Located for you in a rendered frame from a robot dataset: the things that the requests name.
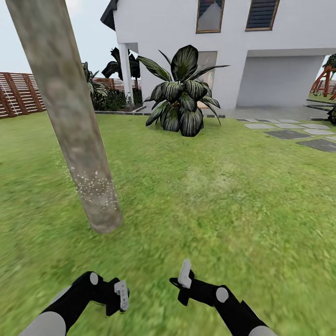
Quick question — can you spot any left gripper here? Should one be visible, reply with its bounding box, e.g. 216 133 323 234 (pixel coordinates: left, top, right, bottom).
100 278 121 315

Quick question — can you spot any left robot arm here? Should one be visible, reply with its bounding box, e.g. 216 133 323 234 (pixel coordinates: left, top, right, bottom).
18 271 129 336

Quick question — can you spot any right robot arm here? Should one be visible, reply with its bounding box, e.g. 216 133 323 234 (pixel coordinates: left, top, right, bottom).
170 258 277 336

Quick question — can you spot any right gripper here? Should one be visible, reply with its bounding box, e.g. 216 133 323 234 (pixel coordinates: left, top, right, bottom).
170 270 203 306

